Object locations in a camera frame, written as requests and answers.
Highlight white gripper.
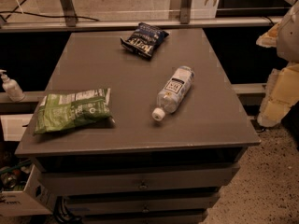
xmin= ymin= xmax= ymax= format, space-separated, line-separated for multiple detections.
xmin=256 ymin=0 xmax=299 ymax=127

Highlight green jalapeno chip bag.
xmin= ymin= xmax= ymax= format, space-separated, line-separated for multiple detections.
xmin=35 ymin=88 xmax=111 ymax=134

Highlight dark blue chip bag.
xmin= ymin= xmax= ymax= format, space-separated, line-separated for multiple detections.
xmin=121 ymin=22 xmax=169 ymax=60

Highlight clear plastic water bottle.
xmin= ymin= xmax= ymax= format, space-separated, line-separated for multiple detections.
xmin=152 ymin=66 xmax=194 ymax=121

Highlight grey drawer cabinet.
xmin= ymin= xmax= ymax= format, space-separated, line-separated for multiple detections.
xmin=16 ymin=29 xmax=260 ymax=224

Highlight white pump dispenser bottle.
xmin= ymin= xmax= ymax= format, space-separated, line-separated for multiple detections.
xmin=0 ymin=70 xmax=25 ymax=102

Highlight white cardboard box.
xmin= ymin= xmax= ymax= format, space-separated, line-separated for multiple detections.
xmin=0 ymin=166 xmax=57 ymax=217

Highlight metal frame rail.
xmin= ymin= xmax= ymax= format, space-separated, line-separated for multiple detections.
xmin=0 ymin=0 xmax=299 ymax=34

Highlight black cables under cabinet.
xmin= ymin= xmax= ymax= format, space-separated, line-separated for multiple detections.
xmin=52 ymin=197 xmax=82 ymax=224

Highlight black cable on floor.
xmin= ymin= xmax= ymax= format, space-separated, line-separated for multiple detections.
xmin=0 ymin=0 xmax=100 ymax=22

